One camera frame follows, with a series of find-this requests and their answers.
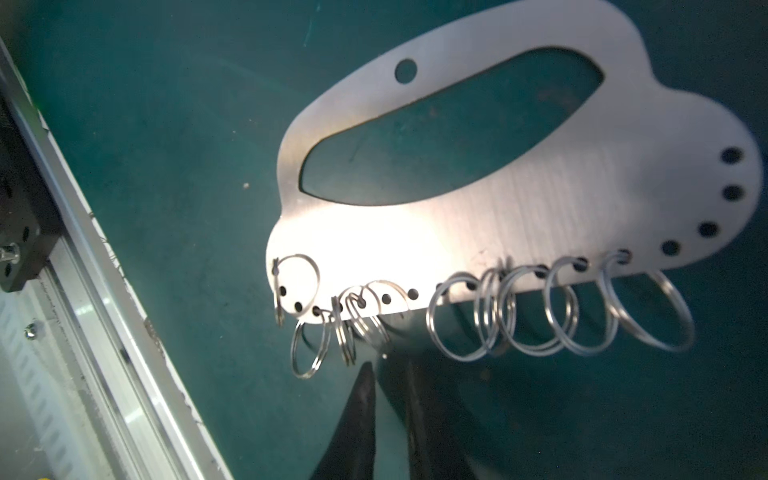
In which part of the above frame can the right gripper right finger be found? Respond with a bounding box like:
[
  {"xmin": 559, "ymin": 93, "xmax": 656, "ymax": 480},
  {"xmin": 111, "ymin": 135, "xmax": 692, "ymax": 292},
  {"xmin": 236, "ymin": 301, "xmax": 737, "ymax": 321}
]
[{"xmin": 405, "ymin": 359, "xmax": 476, "ymax": 479}]

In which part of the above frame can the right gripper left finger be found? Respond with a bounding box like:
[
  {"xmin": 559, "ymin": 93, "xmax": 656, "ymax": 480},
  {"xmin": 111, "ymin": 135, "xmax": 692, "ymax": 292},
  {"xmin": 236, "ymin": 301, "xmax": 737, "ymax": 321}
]
[{"xmin": 310, "ymin": 362, "xmax": 376, "ymax": 479}]

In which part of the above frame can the aluminium mounting rail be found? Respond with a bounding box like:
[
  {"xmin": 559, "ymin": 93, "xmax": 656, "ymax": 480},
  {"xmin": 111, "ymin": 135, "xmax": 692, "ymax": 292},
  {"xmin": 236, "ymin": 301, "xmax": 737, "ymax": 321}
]
[{"xmin": 1, "ymin": 51, "xmax": 230, "ymax": 479}]

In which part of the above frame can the white slotted cable duct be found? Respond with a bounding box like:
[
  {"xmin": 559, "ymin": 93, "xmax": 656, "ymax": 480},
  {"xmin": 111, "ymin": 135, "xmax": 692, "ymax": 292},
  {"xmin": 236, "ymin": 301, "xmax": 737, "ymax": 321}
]
[{"xmin": 1, "ymin": 293, "xmax": 111, "ymax": 479}]

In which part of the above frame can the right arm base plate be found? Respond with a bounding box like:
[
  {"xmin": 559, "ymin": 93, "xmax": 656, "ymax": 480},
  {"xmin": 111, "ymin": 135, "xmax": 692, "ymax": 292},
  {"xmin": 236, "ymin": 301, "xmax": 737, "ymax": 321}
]
[{"xmin": 1, "ymin": 102, "xmax": 64, "ymax": 292}]

